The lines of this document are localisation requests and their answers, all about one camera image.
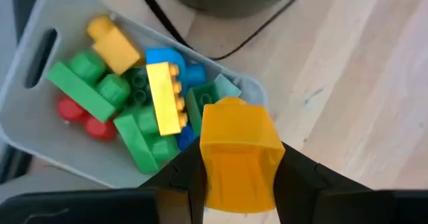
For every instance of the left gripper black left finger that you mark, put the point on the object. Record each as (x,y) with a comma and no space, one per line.
(83,207)

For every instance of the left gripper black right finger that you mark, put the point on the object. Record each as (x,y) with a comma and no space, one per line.
(334,204)

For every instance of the red toy brick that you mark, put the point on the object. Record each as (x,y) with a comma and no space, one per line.
(97,128)

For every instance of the medium green toy brick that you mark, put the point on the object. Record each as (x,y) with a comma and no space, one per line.
(140,143)

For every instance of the yellow round-stud toy brick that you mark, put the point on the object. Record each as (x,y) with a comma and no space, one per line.
(240,150)

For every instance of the large green toy brick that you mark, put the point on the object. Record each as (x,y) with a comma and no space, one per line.
(80,90)

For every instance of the dark blue toy brick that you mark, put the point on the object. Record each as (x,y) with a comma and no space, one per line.
(185,137)

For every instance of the dark green toy brick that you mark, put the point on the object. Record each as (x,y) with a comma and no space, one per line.
(138,83)

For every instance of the long yellow toy brick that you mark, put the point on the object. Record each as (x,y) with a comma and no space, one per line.
(164,97)

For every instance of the tiny dark green brick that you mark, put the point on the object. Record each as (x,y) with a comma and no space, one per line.
(197,100)

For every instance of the teal toy brick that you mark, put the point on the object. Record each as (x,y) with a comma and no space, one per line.
(227,87)

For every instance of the small yellow toy brick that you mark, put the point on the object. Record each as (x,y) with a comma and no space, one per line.
(115,48)

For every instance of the light blue toy block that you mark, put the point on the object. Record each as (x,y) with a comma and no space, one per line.
(164,55)

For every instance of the grey plastic bin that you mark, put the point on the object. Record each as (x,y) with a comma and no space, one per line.
(33,123)

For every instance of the black bucket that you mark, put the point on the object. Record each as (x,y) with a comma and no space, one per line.
(234,0)

